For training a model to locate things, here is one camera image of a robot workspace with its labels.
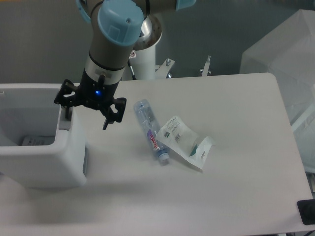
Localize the clear plastic water bottle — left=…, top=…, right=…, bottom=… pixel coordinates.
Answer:
left=133, top=99, right=169, bottom=166

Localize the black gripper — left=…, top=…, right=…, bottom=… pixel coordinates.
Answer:
left=54, top=70, right=126, bottom=130

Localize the black device at table corner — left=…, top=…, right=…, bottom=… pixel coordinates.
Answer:
left=297, top=199, right=315, bottom=225

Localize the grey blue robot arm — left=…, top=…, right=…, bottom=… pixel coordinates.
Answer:
left=54, top=0, right=195, bottom=129

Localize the white plastic packaging bag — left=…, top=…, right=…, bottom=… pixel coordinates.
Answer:
left=156, top=116, right=214, bottom=170

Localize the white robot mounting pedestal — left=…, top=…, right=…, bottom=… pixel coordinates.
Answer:
left=122, top=42, right=175, bottom=81

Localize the silver clamp screw handle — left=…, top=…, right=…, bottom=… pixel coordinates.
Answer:
left=200, top=56, right=212, bottom=77

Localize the black cable on pedestal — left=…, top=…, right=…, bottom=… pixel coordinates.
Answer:
left=126, top=58, right=137, bottom=81

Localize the translucent plastic covered box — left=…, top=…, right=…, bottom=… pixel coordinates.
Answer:
left=240, top=10, right=315, bottom=173

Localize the white push-lid trash can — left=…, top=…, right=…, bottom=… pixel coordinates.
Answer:
left=0, top=84, right=88, bottom=188

